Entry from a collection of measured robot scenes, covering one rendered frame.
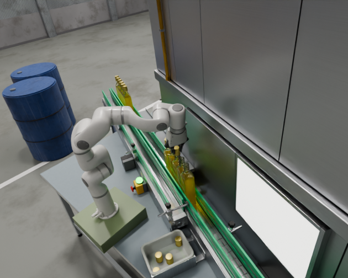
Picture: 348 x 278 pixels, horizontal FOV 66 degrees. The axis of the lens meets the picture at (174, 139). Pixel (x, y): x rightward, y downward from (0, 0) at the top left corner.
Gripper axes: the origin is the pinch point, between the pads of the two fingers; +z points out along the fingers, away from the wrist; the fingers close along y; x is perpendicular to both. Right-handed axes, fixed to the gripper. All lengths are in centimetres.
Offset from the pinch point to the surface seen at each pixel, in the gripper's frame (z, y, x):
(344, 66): -76, -14, 52
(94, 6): 344, -162, -1101
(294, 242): -17, -11, 67
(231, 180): -7.5, -11.5, 32.4
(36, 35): 367, 85, -994
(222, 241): 17, -1, 47
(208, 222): 20.0, -1.1, 35.3
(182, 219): 23.0, 9.4, 26.8
